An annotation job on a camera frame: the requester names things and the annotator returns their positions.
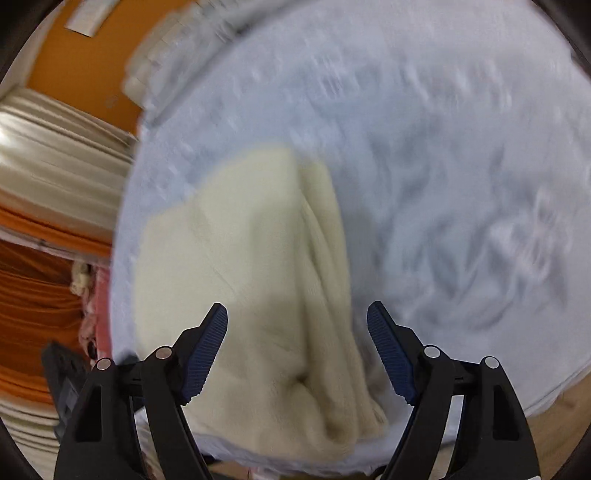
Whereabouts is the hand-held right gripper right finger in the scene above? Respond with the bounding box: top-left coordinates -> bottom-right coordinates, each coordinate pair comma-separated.
367,301 -> 542,480

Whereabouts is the cream knitted cardigan sweater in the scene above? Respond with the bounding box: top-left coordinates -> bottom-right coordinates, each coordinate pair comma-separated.
131,147 -> 389,462

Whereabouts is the pink blanket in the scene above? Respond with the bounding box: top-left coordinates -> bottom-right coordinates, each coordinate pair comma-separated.
78,268 -> 114,361

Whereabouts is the cream plush toy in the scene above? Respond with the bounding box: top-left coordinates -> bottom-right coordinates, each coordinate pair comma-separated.
69,261 -> 93,296

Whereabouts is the blue butterfly bed sheet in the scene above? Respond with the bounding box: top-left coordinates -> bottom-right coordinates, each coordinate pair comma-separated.
108,0 -> 591,476

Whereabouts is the cream curtain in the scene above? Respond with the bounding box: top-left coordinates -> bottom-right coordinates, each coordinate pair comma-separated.
0,87 -> 141,245

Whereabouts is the wall picture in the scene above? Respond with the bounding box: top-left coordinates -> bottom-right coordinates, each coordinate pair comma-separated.
65,0 -> 121,35

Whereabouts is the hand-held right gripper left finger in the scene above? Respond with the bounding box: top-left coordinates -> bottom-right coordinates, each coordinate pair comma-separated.
53,302 -> 229,480

